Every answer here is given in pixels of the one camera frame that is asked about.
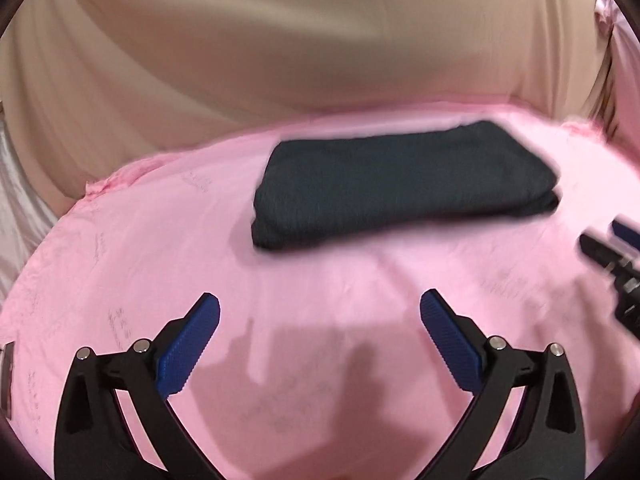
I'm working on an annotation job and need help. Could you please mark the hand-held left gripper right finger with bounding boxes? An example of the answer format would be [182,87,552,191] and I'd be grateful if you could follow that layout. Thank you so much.
[419,288,587,480]

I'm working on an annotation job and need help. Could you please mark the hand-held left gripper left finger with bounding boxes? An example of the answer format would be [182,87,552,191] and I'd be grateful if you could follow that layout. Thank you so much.
[52,291,221,480]

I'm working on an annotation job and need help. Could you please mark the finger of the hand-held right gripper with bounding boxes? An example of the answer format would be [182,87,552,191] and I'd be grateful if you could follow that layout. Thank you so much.
[578,231,636,275]
[610,217,640,250]

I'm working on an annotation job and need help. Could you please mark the dark pants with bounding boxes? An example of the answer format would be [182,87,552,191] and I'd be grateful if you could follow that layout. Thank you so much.
[250,119,561,252]

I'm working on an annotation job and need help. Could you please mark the pink bed sheet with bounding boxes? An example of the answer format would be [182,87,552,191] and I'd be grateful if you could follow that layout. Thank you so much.
[0,102,640,480]

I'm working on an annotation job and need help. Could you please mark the pink hanging cloth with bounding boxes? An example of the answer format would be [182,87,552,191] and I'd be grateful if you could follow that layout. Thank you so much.
[590,0,640,141]

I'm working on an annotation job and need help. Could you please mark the grey rectangular object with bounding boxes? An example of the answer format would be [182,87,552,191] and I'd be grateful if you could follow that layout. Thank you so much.
[0,341,17,413]

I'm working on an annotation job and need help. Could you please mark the white satin curtain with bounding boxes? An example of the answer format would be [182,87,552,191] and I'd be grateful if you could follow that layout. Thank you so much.
[0,110,68,311]

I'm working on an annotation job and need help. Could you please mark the beige fabric backdrop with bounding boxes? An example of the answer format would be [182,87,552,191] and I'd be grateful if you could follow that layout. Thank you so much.
[0,0,613,201]

